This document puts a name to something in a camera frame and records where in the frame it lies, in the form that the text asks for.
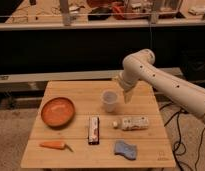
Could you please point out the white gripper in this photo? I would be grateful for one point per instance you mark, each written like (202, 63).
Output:
(127, 81)

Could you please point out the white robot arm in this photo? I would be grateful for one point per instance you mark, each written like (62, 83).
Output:
(139, 66)

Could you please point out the white plastic bottle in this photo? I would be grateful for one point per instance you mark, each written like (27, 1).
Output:
(131, 123)

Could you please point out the blue sponge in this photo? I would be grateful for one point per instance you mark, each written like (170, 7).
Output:
(126, 150)

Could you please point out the wooden table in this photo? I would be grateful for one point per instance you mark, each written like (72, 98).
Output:
(153, 146)

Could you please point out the orange bowl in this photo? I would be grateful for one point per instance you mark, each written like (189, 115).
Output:
(57, 112)

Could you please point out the black object on shelf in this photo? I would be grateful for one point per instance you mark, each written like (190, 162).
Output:
(100, 13)

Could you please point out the orange tool on shelf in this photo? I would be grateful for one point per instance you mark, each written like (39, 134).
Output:
(118, 10)

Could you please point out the orange carrot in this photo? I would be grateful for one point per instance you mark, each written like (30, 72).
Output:
(60, 145)

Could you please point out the metal shelf post right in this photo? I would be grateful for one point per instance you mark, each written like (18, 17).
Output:
(154, 16)

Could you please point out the metal shelf post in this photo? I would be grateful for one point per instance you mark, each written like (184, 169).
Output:
(64, 6)
(154, 16)

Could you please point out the metal shelf post left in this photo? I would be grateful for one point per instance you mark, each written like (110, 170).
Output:
(64, 6)

